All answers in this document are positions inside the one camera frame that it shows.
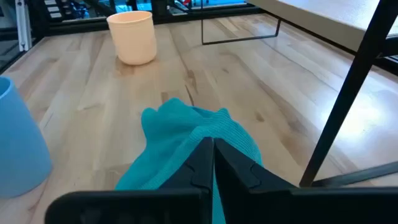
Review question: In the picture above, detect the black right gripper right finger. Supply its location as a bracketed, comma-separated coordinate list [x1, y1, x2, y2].
[214, 138, 398, 224]

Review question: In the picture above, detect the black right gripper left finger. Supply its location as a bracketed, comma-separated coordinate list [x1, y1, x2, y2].
[44, 137, 215, 224]

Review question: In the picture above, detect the teal cloth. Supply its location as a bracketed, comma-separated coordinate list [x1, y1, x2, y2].
[114, 97, 264, 224]

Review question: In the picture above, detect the peach orange mug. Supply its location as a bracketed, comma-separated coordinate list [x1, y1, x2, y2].
[106, 10, 158, 67]

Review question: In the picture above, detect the blue cup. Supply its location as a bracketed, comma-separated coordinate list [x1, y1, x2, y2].
[0, 75, 53, 199]

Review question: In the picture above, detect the black metal table frame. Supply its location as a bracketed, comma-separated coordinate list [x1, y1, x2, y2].
[0, 0, 398, 77]

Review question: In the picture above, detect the white metal post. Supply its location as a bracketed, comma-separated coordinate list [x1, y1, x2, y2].
[14, 0, 33, 52]

